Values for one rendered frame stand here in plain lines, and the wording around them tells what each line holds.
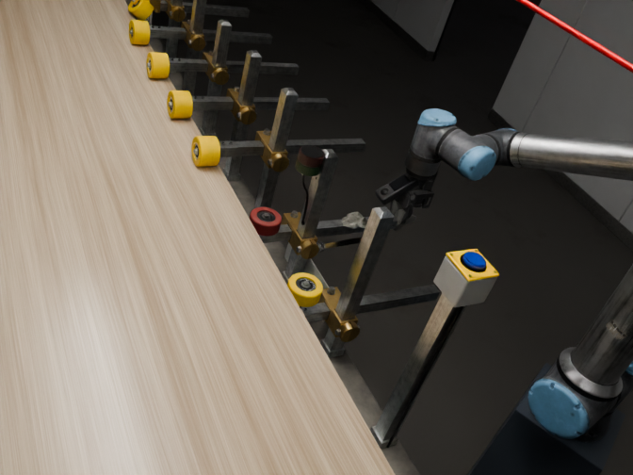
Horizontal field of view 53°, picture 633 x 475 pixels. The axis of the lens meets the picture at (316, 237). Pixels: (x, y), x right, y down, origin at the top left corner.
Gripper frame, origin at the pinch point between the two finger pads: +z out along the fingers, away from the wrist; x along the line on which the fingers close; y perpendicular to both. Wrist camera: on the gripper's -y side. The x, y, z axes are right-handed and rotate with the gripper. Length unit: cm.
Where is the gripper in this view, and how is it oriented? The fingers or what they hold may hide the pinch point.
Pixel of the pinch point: (393, 226)
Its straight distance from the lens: 184.0
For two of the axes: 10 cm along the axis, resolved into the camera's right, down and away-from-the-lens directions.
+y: 8.9, -1.2, 4.4
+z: -2.0, 7.7, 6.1
